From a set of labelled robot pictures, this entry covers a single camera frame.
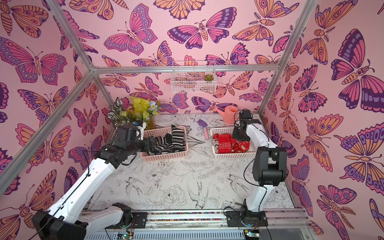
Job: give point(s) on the artificial plant bouquet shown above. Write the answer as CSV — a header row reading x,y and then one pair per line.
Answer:
x,y
127,111

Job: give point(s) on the black grey striped sock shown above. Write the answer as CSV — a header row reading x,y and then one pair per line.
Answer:
x,y
163,146

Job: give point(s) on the red patterned sock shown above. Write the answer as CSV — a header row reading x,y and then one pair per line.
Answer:
x,y
224,142

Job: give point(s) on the black white striped sock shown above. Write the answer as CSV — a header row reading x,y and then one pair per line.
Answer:
x,y
178,139

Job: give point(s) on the white wire wall basket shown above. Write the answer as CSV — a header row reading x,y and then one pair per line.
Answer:
x,y
188,76

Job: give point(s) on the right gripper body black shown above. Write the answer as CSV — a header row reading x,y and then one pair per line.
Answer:
x,y
238,133

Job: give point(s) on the pink watering can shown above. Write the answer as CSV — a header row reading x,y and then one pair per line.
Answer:
x,y
228,114

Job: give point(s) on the red snowflake bird sock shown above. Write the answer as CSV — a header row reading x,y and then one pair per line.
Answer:
x,y
241,146

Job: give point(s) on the small green succulent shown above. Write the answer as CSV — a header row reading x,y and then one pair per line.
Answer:
x,y
209,78

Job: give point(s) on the purple pink garden trowel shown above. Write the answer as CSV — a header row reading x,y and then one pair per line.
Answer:
x,y
204,125

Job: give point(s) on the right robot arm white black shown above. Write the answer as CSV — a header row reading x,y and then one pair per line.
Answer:
x,y
269,170

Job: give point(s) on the white plastic basket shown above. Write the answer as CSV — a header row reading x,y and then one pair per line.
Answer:
x,y
251,153

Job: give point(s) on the pink plastic basket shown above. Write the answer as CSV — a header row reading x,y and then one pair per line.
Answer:
x,y
164,132

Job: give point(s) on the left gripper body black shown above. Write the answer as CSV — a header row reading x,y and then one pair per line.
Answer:
x,y
145,146

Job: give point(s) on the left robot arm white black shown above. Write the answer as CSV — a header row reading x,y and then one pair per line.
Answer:
x,y
63,220

